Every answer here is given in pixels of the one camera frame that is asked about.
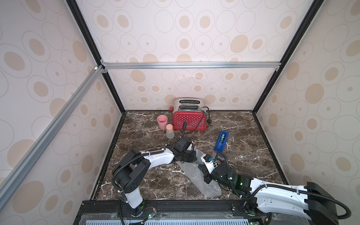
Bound clear bubble wrap sheet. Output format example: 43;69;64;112
176;149;222;199

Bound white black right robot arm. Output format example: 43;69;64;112
198;154;352;225

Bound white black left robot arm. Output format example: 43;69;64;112
111;137;197;210

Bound small bottle with peach cap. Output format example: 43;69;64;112
166;124;175;139

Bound blue tape dispenser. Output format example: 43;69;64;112
214;130;229;152

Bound pink plastic cup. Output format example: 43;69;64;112
157;115;168;130

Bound red polka dot toaster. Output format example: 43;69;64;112
170;97;209;131

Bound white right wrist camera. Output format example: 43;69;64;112
201;154;217;174

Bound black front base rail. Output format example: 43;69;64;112
73;199;316;225

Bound black toaster power cable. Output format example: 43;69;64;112
179;106;212;134

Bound horizontal aluminium frame bar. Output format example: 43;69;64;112
103;61;281;70

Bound left slanted aluminium frame bar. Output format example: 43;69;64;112
1;65;104;211

